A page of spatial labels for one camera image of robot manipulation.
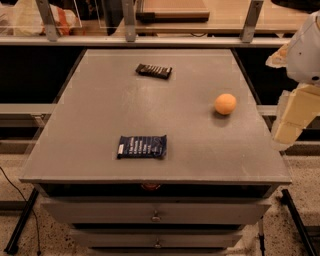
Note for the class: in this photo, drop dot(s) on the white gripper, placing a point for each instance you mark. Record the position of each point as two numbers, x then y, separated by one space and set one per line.
306 55

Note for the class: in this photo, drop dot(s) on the dark blue snack bar wrapper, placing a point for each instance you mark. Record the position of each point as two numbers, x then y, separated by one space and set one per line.
142 147

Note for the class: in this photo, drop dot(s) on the orange round fruit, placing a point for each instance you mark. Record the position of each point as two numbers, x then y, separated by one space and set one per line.
225 104

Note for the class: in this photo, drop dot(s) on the grey drawer cabinet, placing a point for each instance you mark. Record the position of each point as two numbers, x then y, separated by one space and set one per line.
209 157

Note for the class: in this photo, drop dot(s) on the black snack bar wrapper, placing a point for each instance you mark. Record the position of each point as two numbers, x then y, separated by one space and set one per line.
154 71

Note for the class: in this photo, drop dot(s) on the wooden board on shelf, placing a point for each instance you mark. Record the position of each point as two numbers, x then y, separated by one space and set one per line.
151 11

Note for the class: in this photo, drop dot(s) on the lower grey drawer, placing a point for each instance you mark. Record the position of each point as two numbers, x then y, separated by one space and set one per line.
156 239

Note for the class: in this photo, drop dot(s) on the grey drawer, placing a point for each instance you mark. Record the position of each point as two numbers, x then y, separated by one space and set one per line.
226 212
156 239

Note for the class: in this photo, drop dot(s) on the upper grey drawer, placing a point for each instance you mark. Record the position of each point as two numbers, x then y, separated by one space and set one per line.
226 212

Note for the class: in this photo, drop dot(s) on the white and orange bag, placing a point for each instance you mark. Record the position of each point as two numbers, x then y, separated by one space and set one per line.
23 19

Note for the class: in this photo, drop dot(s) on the black right floor rail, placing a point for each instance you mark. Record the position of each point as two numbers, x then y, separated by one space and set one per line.
310 235

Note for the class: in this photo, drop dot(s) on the black floor rail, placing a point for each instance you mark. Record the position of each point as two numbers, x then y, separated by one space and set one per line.
25 207
310 235

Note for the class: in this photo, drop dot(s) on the metal shelf frame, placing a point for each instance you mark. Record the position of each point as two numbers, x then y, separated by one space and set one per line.
232 23

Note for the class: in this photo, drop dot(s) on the black left floor rail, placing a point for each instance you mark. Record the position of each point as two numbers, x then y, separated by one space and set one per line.
25 207

